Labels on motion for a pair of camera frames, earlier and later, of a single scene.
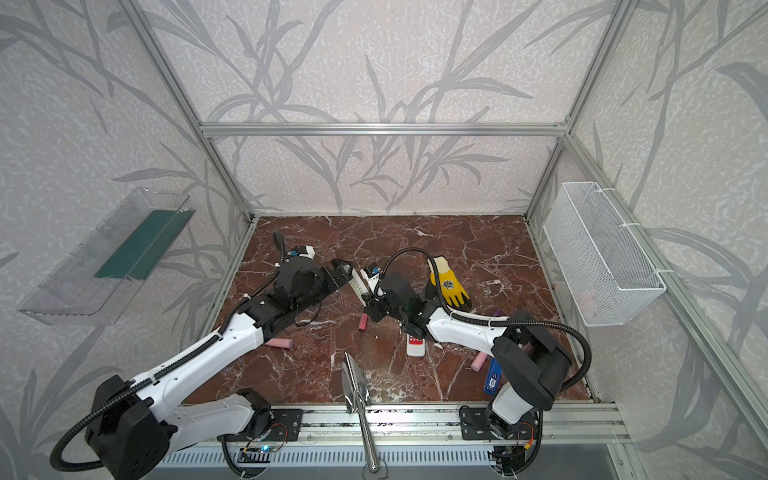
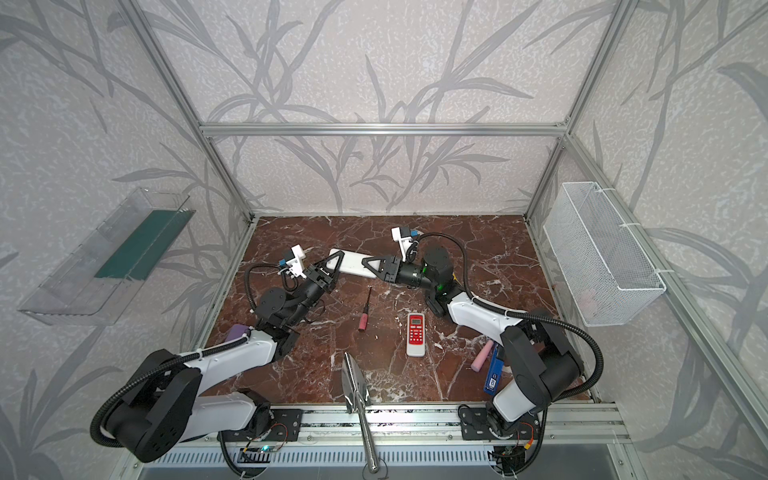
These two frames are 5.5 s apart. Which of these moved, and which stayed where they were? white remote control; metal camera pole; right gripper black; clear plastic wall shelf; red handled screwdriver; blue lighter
Moved: right gripper black; white remote control
Stayed: metal camera pole; red handled screwdriver; blue lighter; clear plastic wall shelf
